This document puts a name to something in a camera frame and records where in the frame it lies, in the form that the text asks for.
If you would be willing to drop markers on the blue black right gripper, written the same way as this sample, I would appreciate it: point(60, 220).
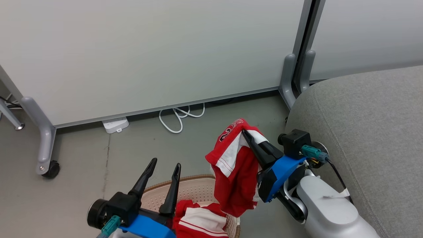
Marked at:
point(281, 172)

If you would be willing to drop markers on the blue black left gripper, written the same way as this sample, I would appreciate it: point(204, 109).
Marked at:
point(148, 228)

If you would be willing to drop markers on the red garment with white lining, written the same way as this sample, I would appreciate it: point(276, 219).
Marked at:
point(236, 185)

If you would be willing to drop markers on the red white striped garment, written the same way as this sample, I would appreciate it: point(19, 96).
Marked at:
point(201, 221)

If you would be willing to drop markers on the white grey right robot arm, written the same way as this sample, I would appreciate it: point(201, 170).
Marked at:
point(327, 211)

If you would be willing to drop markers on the cream perforated laundry basket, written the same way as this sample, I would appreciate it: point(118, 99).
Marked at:
point(195, 190)

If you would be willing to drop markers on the short grey partition leg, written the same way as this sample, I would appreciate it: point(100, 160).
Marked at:
point(307, 69)
point(287, 82)

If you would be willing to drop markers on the white power strip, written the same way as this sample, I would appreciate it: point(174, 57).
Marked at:
point(115, 125)

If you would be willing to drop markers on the grey fabric sofa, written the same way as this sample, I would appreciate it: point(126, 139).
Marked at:
point(370, 132)

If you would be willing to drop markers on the black caster wheel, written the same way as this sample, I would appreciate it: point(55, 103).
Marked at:
point(53, 170)

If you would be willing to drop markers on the grey partition leg with caster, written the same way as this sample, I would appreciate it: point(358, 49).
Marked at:
point(46, 138)

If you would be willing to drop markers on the wide frosted partition panel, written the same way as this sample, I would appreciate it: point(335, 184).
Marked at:
point(148, 56)

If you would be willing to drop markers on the narrow frosted partition panel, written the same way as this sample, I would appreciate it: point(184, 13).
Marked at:
point(370, 36)

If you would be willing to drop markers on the slanted grey metal pole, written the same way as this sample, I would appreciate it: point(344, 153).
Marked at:
point(10, 117)

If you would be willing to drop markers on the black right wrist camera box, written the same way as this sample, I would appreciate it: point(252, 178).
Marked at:
point(294, 142)

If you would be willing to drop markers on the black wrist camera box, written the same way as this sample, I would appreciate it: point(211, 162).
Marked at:
point(122, 206)
point(294, 142)

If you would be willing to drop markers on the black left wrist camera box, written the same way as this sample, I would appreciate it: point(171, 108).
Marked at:
point(122, 206)

